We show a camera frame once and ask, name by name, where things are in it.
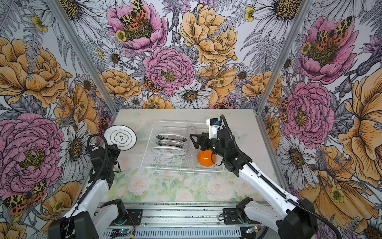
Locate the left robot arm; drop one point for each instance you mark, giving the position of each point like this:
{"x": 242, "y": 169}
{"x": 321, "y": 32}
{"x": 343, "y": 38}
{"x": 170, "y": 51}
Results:
{"x": 83, "y": 221}

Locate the red green rimmed plate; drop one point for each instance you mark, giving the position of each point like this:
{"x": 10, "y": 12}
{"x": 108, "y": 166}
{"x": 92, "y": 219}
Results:
{"x": 171, "y": 136}
{"x": 172, "y": 143}

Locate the white slotted cable duct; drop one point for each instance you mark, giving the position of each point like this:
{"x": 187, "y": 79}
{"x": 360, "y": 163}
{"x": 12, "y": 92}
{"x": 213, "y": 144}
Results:
{"x": 176, "y": 233}

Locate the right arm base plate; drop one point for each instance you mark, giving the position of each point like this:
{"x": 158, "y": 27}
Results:
{"x": 230, "y": 216}

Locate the clear glass near green bowl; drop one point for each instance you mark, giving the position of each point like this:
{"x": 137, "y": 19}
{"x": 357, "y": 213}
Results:
{"x": 191, "y": 129}

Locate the orange plastic bowl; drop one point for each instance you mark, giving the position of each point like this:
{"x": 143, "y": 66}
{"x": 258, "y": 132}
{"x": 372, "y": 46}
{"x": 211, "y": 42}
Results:
{"x": 206, "y": 158}

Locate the aluminium front rail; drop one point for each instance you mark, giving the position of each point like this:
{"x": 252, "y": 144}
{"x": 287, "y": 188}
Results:
{"x": 173, "y": 215}

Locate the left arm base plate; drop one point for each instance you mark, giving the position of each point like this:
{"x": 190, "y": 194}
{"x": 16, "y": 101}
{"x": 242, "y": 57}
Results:
{"x": 133, "y": 217}

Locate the clear glass near orange bowl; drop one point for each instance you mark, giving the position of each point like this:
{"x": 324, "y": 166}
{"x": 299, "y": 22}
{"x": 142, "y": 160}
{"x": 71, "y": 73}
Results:
{"x": 191, "y": 157}

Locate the rear red green rimmed plate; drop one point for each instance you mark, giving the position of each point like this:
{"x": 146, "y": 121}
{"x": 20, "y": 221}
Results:
{"x": 171, "y": 136}

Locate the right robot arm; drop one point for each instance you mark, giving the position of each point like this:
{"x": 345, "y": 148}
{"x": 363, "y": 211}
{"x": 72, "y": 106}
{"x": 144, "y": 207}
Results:
{"x": 290, "y": 217}

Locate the white wire dish rack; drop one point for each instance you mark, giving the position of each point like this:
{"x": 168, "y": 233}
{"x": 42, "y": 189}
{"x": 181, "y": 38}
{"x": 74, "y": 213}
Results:
{"x": 174, "y": 163}

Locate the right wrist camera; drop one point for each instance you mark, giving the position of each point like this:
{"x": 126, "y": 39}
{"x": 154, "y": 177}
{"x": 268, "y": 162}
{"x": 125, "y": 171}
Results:
{"x": 214, "y": 126}

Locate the front red green rimmed plate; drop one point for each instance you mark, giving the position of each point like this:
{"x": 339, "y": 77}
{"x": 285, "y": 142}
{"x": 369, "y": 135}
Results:
{"x": 172, "y": 143}

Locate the white plate green rim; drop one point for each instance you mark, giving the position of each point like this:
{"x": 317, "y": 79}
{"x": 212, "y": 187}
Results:
{"x": 124, "y": 137}

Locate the small green circuit board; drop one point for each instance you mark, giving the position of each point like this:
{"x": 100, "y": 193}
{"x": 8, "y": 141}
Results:
{"x": 119, "y": 233}

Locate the watermelon pattern plate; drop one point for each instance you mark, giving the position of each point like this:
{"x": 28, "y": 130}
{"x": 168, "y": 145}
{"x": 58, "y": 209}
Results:
{"x": 168, "y": 150}

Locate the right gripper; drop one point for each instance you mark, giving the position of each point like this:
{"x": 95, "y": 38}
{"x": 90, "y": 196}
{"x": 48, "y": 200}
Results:
{"x": 205, "y": 138}

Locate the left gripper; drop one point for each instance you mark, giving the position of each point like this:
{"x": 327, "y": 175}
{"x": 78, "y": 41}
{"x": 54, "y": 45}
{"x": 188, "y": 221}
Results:
{"x": 114, "y": 149}

